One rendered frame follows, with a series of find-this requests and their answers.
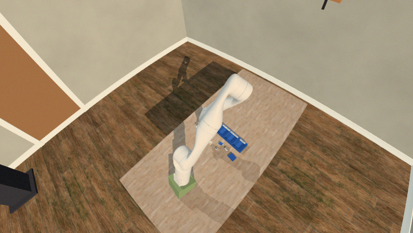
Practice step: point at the blue three-compartment bin rack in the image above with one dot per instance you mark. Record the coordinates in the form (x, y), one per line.
(229, 136)

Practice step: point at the blue rectangular block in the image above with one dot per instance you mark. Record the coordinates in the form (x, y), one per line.
(232, 156)

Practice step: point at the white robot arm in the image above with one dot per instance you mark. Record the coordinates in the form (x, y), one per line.
(210, 121)

